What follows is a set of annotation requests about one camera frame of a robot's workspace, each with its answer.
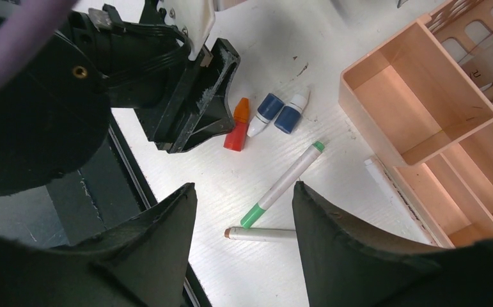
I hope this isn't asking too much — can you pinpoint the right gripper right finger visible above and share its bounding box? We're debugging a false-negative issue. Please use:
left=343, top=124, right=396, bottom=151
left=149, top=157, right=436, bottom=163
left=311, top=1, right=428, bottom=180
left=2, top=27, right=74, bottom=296
left=292, top=182, right=493, bottom=306

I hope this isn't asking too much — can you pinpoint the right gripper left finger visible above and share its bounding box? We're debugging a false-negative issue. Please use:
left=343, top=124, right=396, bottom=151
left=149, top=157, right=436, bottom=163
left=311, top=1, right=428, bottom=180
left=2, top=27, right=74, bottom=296
left=0, top=183, right=197, bottom=306

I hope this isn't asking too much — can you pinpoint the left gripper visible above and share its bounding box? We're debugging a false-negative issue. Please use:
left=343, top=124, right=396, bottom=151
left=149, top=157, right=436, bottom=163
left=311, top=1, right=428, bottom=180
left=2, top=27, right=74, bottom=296
left=61, top=1, right=240, bottom=154

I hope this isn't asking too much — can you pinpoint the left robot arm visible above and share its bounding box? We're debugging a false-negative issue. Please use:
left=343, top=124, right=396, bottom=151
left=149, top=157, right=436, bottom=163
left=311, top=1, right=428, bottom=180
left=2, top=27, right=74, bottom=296
left=0, top=1, right=240, bottom=196

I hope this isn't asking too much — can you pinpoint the orange red marker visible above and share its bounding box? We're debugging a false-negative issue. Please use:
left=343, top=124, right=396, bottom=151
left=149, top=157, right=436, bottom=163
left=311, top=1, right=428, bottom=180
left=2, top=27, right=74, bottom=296
left=223, top=97, right=250, bottom=152

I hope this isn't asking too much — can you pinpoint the thin white pen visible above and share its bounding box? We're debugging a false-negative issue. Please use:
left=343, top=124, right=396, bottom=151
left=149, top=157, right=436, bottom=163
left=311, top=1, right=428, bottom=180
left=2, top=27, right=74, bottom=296
left=364, top=155, right=441, bottom=247

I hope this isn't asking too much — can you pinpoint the white marker green tip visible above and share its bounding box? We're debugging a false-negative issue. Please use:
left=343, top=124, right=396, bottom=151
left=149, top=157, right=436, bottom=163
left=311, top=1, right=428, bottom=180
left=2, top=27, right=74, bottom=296
left=240, top=141, right=325, bottom=229

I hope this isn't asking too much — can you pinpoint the peach plastic file rack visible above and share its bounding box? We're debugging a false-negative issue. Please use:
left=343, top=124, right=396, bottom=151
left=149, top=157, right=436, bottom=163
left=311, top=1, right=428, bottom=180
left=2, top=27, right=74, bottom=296
left=339, top=1, right=493, bottom=248

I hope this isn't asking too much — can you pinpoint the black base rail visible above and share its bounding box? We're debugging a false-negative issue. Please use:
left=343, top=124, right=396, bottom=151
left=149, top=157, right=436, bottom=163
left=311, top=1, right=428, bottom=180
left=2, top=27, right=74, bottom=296
left=47, top=120, right=210, bottom=306

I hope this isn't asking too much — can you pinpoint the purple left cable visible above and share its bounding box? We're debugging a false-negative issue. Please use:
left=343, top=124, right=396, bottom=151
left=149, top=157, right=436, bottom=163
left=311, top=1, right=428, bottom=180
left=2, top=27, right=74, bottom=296
left=0, top=0, right=77, bottom=105

